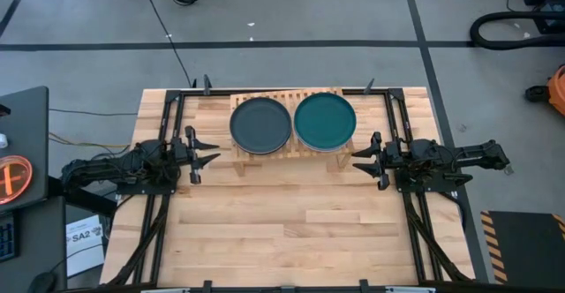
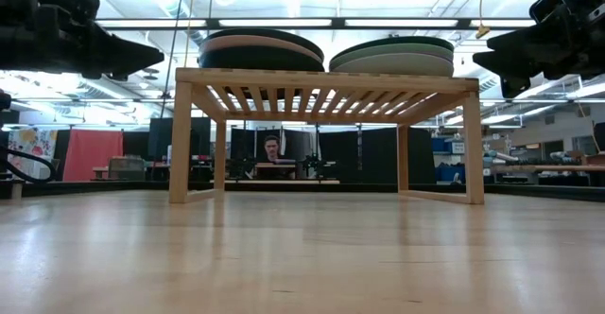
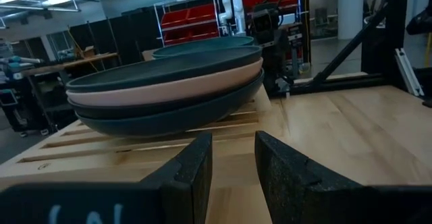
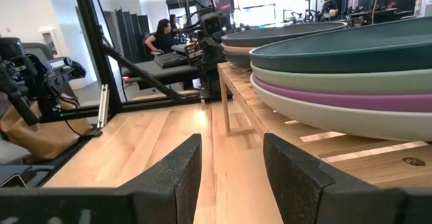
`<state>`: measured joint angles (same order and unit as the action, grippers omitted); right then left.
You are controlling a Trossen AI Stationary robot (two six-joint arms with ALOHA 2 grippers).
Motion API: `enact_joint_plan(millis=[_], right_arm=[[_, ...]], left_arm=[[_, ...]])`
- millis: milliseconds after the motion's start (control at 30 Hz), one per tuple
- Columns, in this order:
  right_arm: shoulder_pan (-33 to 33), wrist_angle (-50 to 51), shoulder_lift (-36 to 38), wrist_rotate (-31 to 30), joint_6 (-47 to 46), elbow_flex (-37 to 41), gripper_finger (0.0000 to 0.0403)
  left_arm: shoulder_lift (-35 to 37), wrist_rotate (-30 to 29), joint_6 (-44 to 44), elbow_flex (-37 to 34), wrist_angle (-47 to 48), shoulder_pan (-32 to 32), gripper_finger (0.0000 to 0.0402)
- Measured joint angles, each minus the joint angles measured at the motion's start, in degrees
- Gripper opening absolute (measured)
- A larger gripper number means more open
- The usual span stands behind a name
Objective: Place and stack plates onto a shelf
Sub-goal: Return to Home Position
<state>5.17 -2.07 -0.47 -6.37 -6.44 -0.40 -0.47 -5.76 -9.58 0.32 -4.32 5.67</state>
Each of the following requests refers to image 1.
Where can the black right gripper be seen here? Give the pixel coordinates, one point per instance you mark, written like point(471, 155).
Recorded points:
point(390, 158)

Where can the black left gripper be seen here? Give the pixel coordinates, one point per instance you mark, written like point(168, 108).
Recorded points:
point(181, 154)

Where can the teal green plate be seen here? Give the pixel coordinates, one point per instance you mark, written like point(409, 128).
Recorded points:
point(325, 122)

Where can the dark grey plate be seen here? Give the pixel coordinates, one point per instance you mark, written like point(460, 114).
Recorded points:
point(260, 125)

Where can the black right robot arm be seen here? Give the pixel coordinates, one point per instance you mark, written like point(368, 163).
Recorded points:
point(463, 156)

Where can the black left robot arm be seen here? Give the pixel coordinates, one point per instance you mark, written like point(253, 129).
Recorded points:
point(110, 167)

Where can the wooden slatted shelf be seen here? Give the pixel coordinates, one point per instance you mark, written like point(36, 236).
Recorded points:
point(292, 145)

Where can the black table clamp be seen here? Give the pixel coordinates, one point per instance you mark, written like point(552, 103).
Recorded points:
point(206, 285)
point(369, 87)
point(363, 284)
point(206, 85)

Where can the white printed paper sheet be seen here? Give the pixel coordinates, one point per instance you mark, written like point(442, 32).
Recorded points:
point(84, 257)

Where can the black hazard-striped mat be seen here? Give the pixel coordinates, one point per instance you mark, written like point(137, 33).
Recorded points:
point(525, 249)

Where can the round orange dish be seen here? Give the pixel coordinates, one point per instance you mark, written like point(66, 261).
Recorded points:
point(22, 169)

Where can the low black desk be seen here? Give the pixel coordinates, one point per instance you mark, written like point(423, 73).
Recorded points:
point(39, 240)

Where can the orange machine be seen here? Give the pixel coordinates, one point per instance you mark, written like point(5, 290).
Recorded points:
point(558, 90)

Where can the white tape roll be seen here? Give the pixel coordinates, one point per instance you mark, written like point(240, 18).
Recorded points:
point(2, 141)

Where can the black computer mouse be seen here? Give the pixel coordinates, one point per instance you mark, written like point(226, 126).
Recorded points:
point(42, 283)

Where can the black keyboard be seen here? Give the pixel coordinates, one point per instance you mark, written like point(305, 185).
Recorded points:
point(6, 240)

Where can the black aluminium table frame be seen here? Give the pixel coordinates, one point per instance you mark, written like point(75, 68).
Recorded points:
point(216, 93)

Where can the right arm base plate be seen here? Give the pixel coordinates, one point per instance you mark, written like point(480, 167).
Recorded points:
point(434, 188)

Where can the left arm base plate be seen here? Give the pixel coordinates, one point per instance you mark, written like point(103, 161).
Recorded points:
point(145, 190)

